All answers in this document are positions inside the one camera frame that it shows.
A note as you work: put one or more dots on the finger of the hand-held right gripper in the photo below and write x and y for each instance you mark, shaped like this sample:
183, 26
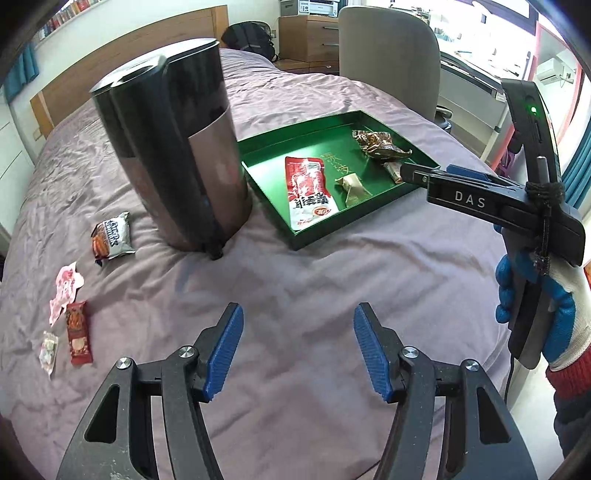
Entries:
415, 171
466, 173

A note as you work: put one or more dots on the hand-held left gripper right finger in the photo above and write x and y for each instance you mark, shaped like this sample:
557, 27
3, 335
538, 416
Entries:
371, 355

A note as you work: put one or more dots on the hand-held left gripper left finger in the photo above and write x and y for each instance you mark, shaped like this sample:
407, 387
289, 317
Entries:
226, 350

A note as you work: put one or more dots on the clear orange-edged biscuit packet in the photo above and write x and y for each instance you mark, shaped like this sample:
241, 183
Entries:
393, 173

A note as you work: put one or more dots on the brown snack packet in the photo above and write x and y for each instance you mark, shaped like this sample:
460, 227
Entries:
378, 144

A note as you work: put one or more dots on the green tray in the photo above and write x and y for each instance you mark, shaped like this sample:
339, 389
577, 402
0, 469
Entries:
369, 207

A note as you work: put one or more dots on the olive green snack packet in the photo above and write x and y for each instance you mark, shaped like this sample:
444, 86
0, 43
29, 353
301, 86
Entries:
351, 189

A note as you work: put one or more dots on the red and white snack packet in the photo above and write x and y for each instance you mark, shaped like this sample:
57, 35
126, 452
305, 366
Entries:
307, 194

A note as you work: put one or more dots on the dark red noodle snack packet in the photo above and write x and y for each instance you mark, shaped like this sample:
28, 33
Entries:
78, 334

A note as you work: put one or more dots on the dark blue and white snack packet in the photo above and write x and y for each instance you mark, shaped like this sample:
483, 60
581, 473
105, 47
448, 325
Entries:
113, 237

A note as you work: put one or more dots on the small white and green snack packet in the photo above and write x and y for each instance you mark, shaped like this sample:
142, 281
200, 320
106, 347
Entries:
48, 353

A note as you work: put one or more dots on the person's right forearm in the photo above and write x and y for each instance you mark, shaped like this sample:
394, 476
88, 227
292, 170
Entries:
572, 387

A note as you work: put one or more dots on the person's right hand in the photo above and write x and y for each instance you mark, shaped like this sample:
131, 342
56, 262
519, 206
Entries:
570, 314

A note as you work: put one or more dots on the white desk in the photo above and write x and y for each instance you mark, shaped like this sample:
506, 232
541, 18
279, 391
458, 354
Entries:
475, 78

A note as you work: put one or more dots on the teal curtain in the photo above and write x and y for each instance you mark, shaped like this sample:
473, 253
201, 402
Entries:
22, 71
579, 170

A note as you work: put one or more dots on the grey chair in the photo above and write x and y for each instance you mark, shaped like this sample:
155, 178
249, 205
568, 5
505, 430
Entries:
388, 60

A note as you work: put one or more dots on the white air conditioner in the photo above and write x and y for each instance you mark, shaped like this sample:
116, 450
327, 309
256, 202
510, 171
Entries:
556, 70

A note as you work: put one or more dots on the wooden nightstand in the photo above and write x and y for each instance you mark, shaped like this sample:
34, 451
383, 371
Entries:
307, 44

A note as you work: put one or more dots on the white printer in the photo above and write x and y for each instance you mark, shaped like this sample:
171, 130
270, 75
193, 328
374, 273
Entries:
314, 7

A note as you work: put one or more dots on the black and copper electric kettle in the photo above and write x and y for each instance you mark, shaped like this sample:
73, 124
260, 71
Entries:
180, 152

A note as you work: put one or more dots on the black backpack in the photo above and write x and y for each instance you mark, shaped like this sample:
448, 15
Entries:
249, 40

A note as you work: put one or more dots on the white wardrobe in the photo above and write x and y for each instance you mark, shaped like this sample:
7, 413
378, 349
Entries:
14, 161

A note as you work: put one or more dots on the wooden headboard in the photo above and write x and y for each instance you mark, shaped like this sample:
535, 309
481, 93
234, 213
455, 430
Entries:
115, 60

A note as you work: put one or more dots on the row of books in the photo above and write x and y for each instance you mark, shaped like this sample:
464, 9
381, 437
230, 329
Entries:
69, 16

